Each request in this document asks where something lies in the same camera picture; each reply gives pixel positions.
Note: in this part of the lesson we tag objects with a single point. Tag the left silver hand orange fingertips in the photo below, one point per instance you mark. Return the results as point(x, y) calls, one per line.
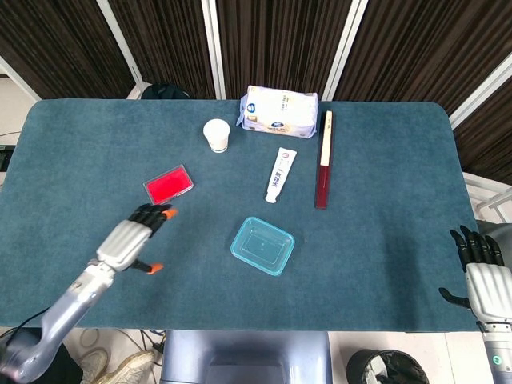
point(124, 240)

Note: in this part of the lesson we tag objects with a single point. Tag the right silver hand black fingers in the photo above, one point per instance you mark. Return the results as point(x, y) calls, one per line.
point(488, 284)

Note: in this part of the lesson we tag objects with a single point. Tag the teal container lid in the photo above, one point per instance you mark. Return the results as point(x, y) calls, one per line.
point(240, 250)

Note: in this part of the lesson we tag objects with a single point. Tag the clear plastic container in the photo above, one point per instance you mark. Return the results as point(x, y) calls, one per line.
point(264, 245)

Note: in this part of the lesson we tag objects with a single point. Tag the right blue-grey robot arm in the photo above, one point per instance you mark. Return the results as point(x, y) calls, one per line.
point(498, 352)

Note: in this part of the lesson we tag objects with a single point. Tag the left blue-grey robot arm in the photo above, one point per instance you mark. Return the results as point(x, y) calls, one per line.
point(60, 312)

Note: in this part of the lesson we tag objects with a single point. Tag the dark floor box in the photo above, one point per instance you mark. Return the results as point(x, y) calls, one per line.
point(5, 157)

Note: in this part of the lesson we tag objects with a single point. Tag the dark red chopstick box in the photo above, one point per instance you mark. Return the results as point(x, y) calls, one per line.
point(323, 184)

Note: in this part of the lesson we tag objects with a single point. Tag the grey rounded object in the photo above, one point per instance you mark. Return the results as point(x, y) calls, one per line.
point(496, 230)

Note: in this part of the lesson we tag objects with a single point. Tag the red ink pad case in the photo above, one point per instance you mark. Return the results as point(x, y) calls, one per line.
point(168, 186)

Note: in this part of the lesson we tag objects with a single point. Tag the white metal rack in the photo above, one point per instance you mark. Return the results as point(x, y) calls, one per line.
point(490, 196)

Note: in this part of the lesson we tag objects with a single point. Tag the beige shoe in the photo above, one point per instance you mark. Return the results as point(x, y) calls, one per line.
point(128, 368)
point(93, 364)

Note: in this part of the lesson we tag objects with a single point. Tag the blue-green table cloth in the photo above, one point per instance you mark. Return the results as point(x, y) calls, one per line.
point(360, 248)

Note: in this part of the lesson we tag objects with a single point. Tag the black trash bin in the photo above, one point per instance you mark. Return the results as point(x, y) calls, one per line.
point(384, 368)

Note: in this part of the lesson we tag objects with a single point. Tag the white paper cup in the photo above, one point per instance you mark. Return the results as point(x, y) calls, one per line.
point(217, 134)

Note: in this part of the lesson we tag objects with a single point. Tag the dark slatted partition panel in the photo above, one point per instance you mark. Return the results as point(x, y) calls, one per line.
point(280, 40)
point(60, 48)
point(492, 132)
point(168, 40)
point(420, 48)

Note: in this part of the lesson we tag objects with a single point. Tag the black bag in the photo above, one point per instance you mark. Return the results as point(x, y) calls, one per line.
point(164, 92)

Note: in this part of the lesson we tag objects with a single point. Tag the blue-grey robot torso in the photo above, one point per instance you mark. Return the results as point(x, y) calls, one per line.
point(244, 356)

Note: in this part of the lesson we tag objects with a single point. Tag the white toothpaste tube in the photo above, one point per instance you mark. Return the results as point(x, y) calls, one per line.
point(280, 172)

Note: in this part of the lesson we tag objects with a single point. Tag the white purple tissue pack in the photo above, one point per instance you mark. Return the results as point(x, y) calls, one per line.
point(280, 110)

